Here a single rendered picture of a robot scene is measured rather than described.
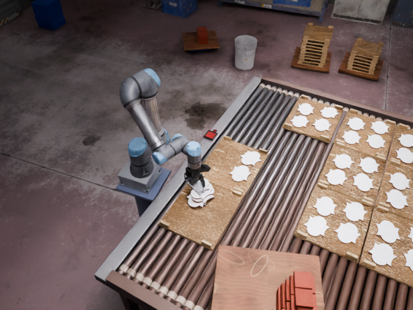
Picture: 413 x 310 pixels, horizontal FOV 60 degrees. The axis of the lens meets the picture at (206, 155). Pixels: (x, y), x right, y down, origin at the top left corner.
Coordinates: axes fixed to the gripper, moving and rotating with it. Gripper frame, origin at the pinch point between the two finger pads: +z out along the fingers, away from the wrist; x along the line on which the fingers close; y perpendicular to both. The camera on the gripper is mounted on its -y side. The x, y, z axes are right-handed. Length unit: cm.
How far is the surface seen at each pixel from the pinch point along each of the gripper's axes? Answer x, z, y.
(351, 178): 54, 6, -80
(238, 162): -2.4, 5.9, -36.1
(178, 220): 8.5, 5.9, 21.7
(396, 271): 105, 6, -44
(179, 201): -2.1, 5.9, 13.2
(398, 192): 80, 5, -91
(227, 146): -17.6, 5.9, -40.8
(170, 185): -16.9, 8.0, 8.8
